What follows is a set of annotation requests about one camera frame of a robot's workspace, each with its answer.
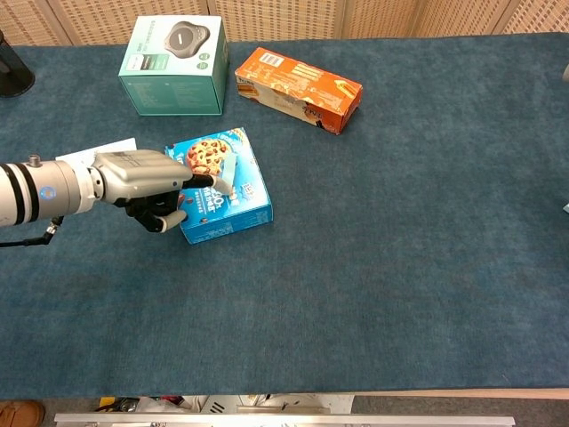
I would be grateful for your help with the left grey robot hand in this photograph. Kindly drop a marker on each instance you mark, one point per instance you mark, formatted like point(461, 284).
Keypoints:
point(133, 175)

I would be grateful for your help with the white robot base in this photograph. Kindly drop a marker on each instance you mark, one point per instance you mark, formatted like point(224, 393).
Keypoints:
point(266, 405)

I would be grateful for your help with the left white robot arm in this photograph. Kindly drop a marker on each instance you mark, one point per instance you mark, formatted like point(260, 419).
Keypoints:
point(44, 191)

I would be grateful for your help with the teal speaker product box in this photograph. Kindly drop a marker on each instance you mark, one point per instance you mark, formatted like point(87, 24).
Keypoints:
point(173, 93)

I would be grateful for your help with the blue chocolate cookie box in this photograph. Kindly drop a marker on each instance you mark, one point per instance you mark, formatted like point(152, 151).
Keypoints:
point(231, 213)

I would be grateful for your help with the orange snack box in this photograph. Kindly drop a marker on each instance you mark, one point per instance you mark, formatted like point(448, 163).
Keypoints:
point(302, 89)

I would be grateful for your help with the white paper card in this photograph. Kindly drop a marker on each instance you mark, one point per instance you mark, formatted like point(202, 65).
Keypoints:
point(115, 147)

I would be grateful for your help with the black cylindrical object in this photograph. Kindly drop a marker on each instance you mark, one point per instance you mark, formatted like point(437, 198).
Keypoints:
point(13, 71)

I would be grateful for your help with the woven lattice folding screen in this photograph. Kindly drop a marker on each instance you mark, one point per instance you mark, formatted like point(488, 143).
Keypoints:
point(284, 18)

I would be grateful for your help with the aluminium profile rail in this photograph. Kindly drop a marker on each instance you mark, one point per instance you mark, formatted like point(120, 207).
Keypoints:
point(284, 420)

